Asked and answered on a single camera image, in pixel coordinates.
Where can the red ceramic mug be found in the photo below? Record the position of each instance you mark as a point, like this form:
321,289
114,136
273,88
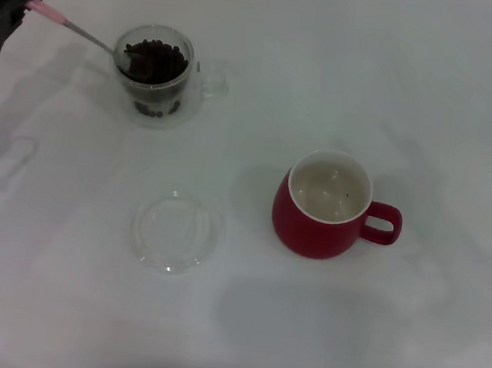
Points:
299,227

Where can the coffee bean pile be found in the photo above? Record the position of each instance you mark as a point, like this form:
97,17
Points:
157,63

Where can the clear glass saucer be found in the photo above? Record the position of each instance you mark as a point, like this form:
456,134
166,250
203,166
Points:
159,259

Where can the clear double-wall glass cup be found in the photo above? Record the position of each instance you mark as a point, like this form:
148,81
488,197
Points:
127,96

